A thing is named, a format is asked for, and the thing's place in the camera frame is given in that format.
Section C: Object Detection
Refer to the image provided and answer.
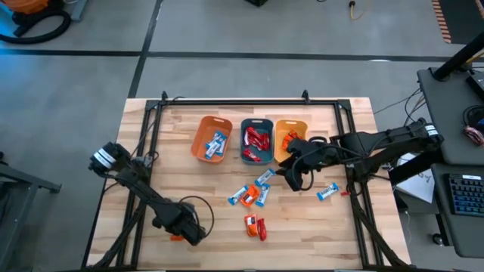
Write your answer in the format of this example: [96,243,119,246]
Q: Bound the orange shop vacuum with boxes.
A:
[0,0,50,16]

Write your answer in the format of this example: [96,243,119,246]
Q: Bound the yellow cable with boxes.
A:
[348,0,366,20]

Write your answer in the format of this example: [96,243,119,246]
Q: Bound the black coiled cable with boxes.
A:
[461,104,484,128]

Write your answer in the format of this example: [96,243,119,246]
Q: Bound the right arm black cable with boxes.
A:
[300,147,317,192]

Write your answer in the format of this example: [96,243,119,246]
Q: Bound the black keyboard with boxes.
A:
[448,173,484,218]

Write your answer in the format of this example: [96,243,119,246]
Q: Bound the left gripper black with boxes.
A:
[150,202,208,247]

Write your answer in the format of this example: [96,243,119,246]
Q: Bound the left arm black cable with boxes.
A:
[177,195,216,240]

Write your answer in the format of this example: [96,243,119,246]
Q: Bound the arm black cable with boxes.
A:
[177,195,216,240]
[300,147,317,192]

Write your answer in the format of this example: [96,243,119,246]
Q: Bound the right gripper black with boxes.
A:
[275,135,343,192]

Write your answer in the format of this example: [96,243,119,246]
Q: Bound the black pole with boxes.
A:
[432,32,484,82]

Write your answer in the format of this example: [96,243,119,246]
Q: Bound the white paper sheet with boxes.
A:
[395,153,436,205]

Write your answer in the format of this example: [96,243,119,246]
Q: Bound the black metal table frame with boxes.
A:
[81,89,413,272]

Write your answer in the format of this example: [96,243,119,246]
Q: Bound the yellow plastic bin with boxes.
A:
[274,119,309,164]

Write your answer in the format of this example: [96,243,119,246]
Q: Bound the black mat, orange stripes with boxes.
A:
[430,0,484,45]

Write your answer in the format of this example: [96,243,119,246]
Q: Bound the red braided cable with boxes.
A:
[464,125,484,147]

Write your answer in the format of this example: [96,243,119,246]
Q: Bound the black vacuum hose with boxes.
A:
[0,9,73,45]

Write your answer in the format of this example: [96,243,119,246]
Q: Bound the dark teal plastic bin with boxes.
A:
[240,118,275,166]

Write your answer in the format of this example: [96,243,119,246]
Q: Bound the grey desk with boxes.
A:
[417,66,484,167]
[430,162,484,259]

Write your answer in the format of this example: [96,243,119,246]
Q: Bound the black desk device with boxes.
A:
[464,70,484,101]

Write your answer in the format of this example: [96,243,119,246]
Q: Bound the grey board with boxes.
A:
[70,0,88,23]

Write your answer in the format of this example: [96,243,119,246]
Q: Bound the orange plastic bin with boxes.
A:
[190,115,234,164]

